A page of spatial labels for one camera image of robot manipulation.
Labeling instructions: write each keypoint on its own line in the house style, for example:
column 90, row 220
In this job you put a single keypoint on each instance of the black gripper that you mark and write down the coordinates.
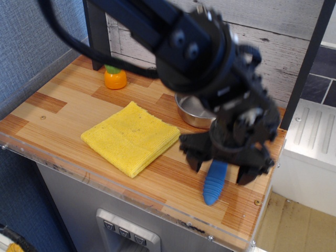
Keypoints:
column 214, row 144

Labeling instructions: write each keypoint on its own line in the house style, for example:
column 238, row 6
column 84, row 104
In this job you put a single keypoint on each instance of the clear acrylic table edge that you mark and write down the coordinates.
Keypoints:
column 244, row 205

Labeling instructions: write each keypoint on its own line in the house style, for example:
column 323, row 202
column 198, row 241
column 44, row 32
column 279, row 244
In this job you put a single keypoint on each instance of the white radiator cover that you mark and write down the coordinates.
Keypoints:
column 306, row 167

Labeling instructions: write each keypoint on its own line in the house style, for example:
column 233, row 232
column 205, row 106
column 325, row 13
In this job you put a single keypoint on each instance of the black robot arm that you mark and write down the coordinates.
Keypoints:
column 197, row 55

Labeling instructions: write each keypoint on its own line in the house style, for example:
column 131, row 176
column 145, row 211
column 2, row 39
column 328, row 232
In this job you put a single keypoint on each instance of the silver toy cabinet front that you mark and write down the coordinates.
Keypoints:
column 110, row 223

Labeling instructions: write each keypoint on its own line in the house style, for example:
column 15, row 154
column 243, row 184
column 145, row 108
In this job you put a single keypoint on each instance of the blue handled metal spork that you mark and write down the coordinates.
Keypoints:
column 214, row 181

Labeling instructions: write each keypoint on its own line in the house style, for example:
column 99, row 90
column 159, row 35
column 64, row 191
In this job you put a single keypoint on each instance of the yellow black object on floor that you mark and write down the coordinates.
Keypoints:
column 12, row 241

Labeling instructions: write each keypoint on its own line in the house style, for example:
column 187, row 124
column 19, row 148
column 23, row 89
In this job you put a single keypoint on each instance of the black left frame post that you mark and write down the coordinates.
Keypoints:
column 96, row 28

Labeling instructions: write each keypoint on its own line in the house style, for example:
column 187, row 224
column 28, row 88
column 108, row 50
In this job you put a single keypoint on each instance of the stainless steel pan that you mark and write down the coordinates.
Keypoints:
column 192, row 112

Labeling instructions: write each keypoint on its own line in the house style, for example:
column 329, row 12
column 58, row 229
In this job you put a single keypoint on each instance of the orange toy carrot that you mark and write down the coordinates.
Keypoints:
column 114, row 78

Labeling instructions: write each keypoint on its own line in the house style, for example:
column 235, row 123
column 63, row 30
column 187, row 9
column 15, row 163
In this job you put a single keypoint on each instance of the black frame post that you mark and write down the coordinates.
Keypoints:
column 316, row 39
column 96, row 28

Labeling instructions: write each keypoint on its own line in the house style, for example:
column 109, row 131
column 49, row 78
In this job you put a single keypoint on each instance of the yellow folded cloth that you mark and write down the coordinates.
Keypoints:
column 131, row 139

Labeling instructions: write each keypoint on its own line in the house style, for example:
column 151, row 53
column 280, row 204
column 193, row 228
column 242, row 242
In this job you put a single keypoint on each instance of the black right frame post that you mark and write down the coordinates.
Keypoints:
column 316, row 39

